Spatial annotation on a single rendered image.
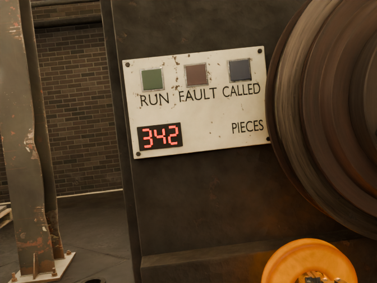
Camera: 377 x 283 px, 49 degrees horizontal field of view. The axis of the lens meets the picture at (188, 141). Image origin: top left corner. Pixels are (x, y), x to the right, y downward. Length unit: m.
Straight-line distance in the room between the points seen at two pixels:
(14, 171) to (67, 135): 3.59
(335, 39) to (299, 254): 0.34
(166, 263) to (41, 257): 2.74
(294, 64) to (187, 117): 0.22
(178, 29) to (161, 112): 0.16
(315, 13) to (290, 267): 0.40
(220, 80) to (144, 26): 0.17
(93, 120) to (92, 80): 0.64
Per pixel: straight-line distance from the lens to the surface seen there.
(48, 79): 6.98
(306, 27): 0.67
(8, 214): 5.82
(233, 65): 0.76
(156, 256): 0.81
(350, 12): 0.68
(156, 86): 0.75
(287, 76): 0.65
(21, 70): 3.34
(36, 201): 3.36
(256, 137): 0.77
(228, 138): 0.76
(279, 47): 0.72
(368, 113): 0.60
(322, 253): 0.72
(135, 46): 0.78
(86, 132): 6.84
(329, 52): 0.66
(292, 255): 0.70
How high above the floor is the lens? 1.13
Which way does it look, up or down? 4 degrees down
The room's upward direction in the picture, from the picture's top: 6 degrees counter-clockwise
